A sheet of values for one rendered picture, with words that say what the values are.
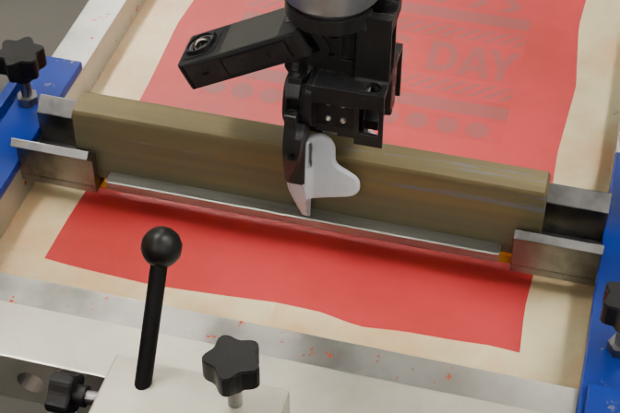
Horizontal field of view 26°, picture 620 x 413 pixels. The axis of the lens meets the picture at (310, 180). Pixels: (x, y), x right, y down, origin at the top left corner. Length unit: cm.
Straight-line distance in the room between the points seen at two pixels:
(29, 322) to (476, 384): 34
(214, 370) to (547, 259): 36
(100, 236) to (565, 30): 54
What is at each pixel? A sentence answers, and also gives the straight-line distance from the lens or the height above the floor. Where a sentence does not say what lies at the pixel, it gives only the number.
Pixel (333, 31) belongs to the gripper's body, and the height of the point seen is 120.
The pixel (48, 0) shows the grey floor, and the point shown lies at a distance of 317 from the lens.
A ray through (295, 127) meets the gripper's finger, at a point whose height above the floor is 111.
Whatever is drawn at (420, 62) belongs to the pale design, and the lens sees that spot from 137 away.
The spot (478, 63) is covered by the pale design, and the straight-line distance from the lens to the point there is 137.
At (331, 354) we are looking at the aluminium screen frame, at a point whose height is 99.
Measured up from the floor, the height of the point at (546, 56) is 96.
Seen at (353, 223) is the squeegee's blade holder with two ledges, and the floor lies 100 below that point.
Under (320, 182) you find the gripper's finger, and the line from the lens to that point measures 110.
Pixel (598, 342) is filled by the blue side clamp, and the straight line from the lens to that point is 106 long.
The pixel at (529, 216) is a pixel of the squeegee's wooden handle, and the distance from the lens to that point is 110.
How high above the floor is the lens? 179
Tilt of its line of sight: 43 degrees down
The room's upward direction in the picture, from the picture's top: straight up
